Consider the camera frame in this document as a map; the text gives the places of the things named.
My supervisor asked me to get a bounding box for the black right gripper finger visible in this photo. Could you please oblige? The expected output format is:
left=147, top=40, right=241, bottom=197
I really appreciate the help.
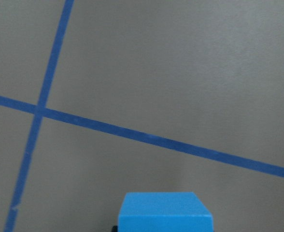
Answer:
left=111, top=225, right=118, bottom=232

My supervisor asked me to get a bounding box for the blue cube block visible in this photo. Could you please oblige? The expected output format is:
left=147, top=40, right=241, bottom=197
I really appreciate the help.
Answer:
left=117, top=192, right=214, bottom=232

